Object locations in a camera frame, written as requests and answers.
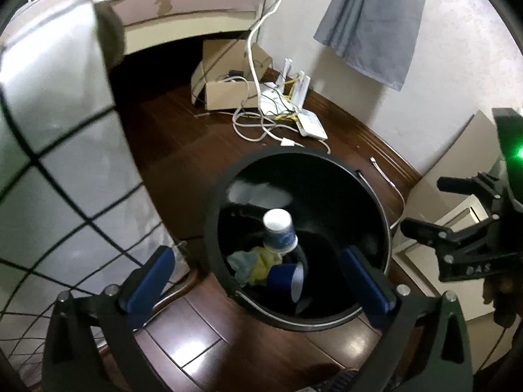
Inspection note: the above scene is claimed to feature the white paper cup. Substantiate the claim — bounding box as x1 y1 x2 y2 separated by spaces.
262 209 297 254

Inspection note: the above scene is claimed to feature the white flat modem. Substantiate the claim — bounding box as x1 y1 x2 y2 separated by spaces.
296 111 329 139

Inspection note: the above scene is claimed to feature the bed with beige mattress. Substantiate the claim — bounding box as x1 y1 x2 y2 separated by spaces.
94 0 262 56

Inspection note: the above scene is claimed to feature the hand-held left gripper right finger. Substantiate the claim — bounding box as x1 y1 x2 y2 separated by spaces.
341 247 475 392

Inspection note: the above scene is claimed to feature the person's right hand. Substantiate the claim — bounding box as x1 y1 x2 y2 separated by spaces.
483 273 517 329

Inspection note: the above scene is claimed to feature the table with checked tablecloth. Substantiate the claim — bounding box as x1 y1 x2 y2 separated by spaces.
0 0 184 376

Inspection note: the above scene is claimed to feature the black round trash bin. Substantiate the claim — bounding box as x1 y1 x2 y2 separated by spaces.
204 146 394 331

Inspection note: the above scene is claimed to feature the grey hanging cloth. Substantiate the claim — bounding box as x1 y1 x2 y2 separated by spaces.
314 0 430 91

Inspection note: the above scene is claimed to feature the open cardboard box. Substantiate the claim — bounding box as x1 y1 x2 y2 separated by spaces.
191 39 274 111

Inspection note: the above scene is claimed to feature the white router with antennas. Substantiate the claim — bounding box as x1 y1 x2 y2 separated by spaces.
261 59 310 115

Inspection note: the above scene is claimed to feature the thin white floor cable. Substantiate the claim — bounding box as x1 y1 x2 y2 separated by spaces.
370 156 406 229

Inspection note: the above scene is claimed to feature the yellow crumpled paper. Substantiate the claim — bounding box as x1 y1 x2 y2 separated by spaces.
249 246 283 288

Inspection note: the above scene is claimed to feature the thick white cable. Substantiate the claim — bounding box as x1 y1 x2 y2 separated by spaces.
233 0 299 148

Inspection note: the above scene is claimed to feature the leaning cardboard sheet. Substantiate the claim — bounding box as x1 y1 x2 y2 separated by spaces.
402 110 503 229

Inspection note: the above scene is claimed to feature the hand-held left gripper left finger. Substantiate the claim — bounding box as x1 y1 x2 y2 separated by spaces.
41 246 176 392

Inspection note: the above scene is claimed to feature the blue paper cup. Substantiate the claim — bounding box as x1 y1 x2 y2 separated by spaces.
266 261 305 303

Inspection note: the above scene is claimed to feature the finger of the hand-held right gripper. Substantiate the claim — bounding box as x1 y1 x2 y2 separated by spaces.
400 216 501 260
437 172 507 213

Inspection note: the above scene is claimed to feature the grey crumpled tissue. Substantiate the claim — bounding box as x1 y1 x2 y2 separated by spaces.
227 250 259 284

